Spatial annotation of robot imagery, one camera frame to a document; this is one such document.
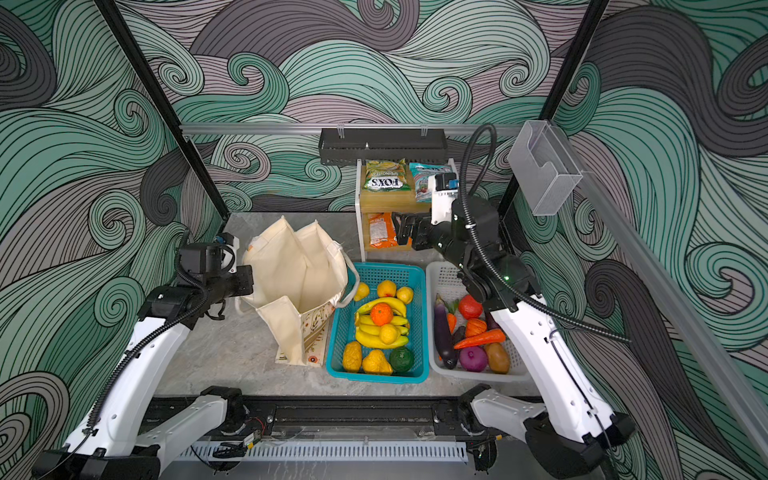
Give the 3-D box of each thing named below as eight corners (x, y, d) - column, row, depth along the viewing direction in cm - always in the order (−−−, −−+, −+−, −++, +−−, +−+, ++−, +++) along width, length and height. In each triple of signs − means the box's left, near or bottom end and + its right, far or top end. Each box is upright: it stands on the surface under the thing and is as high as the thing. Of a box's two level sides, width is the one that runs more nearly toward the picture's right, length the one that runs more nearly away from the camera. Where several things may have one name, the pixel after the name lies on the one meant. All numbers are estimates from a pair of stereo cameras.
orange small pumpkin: (466, 338, 86) (470, 333, 83) (463, 324, 89) (467, 318, 86) (484, 338, 86) (488, 333, 83) (481, 324, 89) (484, 318, 86)
